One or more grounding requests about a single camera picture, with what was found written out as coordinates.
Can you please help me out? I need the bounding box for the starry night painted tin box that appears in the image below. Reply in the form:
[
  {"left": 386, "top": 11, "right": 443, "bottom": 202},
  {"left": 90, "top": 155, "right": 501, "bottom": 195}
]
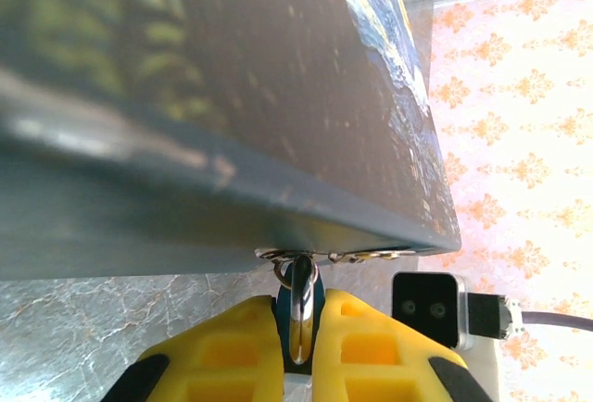
[{"left": 0, "top": 0, "right": 463, "bottom": 283}]

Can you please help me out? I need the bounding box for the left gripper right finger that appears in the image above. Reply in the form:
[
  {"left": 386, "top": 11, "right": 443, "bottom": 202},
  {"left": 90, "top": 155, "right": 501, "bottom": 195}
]
[{"left": 310, "top": 288, "right": 495, "bottom": 402}]

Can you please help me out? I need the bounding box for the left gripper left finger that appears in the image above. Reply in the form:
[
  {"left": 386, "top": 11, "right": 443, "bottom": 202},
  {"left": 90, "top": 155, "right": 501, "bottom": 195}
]
[{"left": 99, "top": 294, "right": 284, "bottom": 402}]

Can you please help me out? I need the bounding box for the small blue padlock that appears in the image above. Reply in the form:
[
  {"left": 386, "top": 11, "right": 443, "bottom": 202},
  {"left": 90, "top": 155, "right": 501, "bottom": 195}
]
[{"left": 276, "top": 255, "right": 327, "bottom": 375}]

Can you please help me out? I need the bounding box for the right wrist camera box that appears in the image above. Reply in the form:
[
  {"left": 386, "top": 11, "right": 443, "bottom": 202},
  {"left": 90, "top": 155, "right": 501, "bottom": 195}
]
[{"left": 391, "top": 270, "right": 527, "bottom": 402}]

